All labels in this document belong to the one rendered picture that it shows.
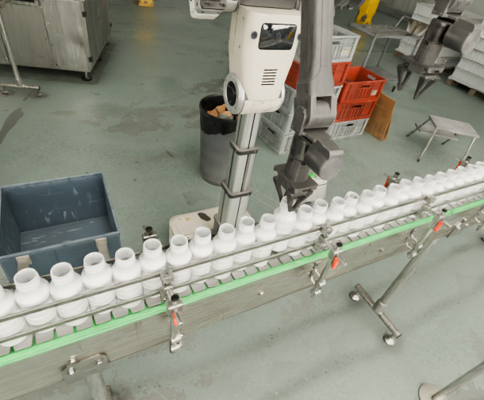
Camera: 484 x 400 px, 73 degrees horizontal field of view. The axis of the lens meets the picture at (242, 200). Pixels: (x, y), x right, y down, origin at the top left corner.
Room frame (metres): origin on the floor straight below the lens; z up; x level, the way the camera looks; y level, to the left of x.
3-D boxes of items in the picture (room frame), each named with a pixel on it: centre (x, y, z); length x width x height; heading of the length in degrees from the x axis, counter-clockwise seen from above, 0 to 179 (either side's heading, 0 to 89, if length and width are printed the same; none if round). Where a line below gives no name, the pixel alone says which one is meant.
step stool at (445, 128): (3.56, -2.05, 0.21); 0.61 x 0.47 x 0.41; 177
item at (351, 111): (3.63, -0.90, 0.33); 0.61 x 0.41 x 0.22; 127
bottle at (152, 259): (0.45, 0.17, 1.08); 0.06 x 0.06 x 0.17
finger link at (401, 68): (1.04, -0.42, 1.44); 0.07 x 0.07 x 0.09; 34
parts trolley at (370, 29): (5.34, -1.55, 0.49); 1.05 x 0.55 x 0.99; 124
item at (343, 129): (3.63, -0.89, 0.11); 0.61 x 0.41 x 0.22; 127
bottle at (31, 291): (0.32, 0.36, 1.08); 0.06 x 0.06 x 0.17
